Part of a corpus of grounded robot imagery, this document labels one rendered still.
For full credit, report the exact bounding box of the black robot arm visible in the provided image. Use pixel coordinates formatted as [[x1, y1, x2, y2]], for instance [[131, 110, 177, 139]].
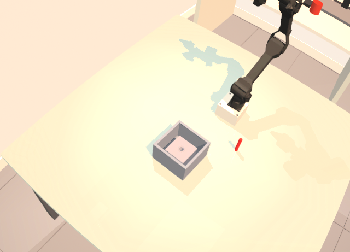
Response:
[[228, 0, 303, 112]]

